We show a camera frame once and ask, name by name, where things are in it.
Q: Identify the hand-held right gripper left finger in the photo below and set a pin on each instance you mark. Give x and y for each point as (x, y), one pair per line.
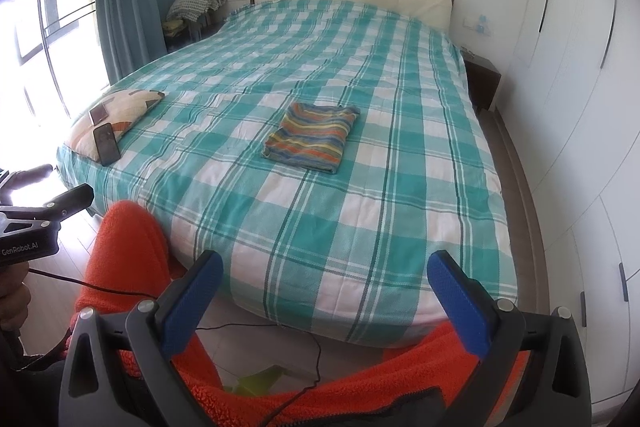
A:
(195, 302)

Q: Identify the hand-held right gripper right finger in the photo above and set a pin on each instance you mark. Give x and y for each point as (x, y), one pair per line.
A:
(457, 302)

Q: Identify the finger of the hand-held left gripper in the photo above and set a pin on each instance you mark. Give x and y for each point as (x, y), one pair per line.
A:
(72, 201)
(27, 176)

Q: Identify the striped knit sweater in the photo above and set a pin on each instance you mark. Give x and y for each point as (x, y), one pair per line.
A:
(310, 137)

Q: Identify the person's left hand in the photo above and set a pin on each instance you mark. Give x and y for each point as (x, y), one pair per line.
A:
(12, 302)

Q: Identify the black smartphone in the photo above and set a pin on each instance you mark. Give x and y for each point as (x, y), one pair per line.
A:
(106, 144)

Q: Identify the person's orange fleece pants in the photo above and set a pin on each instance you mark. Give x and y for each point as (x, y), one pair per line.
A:
(125, 247)

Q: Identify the small dark card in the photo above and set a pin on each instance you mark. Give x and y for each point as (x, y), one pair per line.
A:
(98, 114)

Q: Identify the green slipper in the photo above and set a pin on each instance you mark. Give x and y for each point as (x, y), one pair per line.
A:
(257, 382)

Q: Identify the cream patterned pillow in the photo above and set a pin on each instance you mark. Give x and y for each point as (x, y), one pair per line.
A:
(130, 104)

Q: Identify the teal plaid blanket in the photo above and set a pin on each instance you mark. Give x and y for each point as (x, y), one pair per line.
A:
(350, 232)

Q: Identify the dark framed window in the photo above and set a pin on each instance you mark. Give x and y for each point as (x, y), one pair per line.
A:
(45, 37)

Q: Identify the yellow green cloth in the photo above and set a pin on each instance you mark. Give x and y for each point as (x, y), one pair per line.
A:
(174, 26)

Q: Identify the dark bedside table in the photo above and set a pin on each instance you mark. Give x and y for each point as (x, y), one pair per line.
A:
(195, 32)

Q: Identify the dark wooden nightstand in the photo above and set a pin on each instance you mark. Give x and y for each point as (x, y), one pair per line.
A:
(482, 82)

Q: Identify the checked folded cloth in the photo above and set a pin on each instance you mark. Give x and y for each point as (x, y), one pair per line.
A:
(197, 2)

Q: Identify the white wardrobe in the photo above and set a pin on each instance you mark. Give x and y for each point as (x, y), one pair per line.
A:
(575, 82)

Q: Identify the grey bed frame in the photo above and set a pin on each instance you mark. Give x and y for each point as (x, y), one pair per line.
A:
(520, 207)

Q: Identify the white wall socket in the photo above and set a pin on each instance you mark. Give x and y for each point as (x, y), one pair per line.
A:
(477, 24)

